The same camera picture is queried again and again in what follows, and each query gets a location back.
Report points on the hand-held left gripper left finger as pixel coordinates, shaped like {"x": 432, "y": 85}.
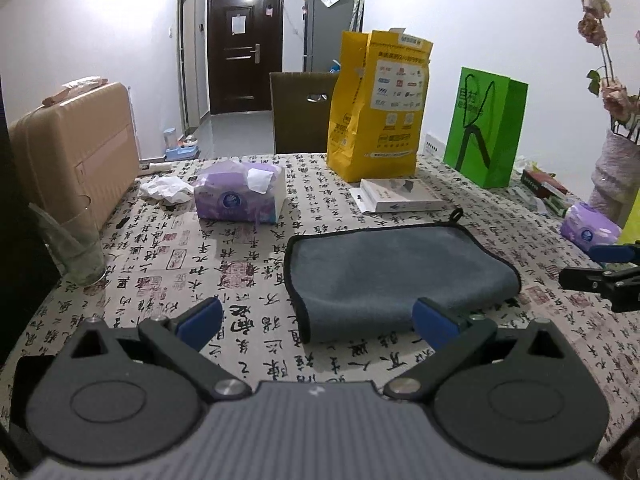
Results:
{"x": 201, "y": 319}

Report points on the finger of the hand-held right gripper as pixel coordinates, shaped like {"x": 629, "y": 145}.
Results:
{"x": 611, "y": 254}
{"x": 595, "y": 278}

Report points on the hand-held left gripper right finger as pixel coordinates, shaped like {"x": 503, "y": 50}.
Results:
{"x": 434, "y": 324}

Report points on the grey towel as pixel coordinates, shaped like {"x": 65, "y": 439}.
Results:
{"x": 390, "y": 275}

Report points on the small purple tissue pack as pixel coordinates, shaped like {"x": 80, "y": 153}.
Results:
{"x": 590, "y": 227}

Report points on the pale wrapped vase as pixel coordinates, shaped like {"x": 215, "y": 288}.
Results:
{"x": 612, "y": 175}

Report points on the red box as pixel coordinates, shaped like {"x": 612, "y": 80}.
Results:
{"x": 542, "y": 180}

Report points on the large purple tissue pack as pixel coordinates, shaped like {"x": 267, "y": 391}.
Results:
{"x": 235, "y": 200}

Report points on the flat white box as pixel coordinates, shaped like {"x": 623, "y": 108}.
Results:
{"x": 400, "y": 195}

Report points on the crumpled white tissue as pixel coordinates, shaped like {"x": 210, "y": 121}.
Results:
{"x": 165, "y": 187}

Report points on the clear drinking glass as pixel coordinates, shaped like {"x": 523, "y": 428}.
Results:
{"x": 75, "y": 255}

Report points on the white tube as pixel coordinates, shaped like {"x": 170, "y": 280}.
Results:
{"x": 156, "y": 166}

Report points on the pet water feeder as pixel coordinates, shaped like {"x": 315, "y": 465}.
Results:
{"x": 180, "y": 150}

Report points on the green paper bag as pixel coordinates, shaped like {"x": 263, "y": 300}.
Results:
{"x": 485, "y": 130}

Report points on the beige suitcase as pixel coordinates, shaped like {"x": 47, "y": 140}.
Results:
{"x": 70, "y": 155}

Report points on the brown cardboard box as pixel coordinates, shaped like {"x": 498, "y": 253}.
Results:
{"x": 295, "y": 120}

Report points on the yellow paper bag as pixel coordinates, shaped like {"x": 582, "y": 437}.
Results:
{"x": 375, "y": 110}

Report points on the dried pink flowers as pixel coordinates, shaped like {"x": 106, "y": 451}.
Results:
{"x": 595, "y": 25}

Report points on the dark brown door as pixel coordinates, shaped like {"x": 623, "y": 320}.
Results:
{"x": 245, "y": 70}

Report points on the white paper notice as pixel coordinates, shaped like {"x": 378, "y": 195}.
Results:
{"x": 238, "y": 25}

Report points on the grey refrigerator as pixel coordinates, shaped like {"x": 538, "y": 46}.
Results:
{"x": 325, "y": 30}

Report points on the folded umbrella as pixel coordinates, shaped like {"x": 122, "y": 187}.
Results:
{"x": 356, "y": 10}

